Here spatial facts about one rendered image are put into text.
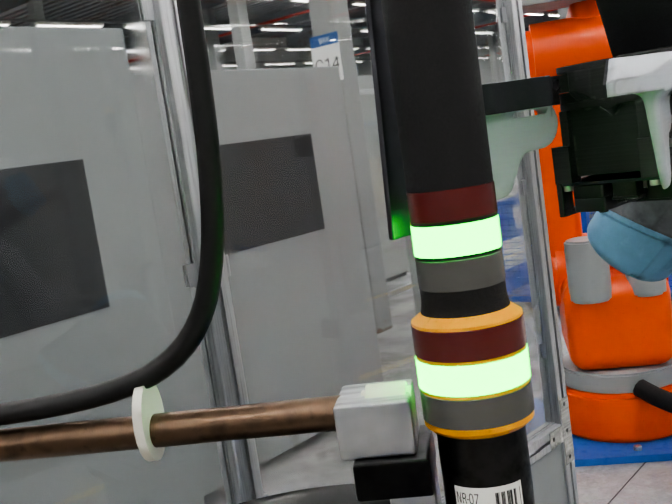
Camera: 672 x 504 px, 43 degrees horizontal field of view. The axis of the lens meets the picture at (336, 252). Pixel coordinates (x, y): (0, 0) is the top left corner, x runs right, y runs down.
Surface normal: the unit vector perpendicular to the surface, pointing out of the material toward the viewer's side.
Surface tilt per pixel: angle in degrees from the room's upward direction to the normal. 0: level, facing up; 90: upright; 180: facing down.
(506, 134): 94
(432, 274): 90
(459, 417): 90
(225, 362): 90
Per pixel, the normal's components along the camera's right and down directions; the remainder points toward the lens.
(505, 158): 0.47, 0.11
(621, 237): -0.72, 0.21
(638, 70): 0.20, -0.70
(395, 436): -0.13, 0.14
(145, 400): 0.98, -0.12
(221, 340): 0.73, -0.02
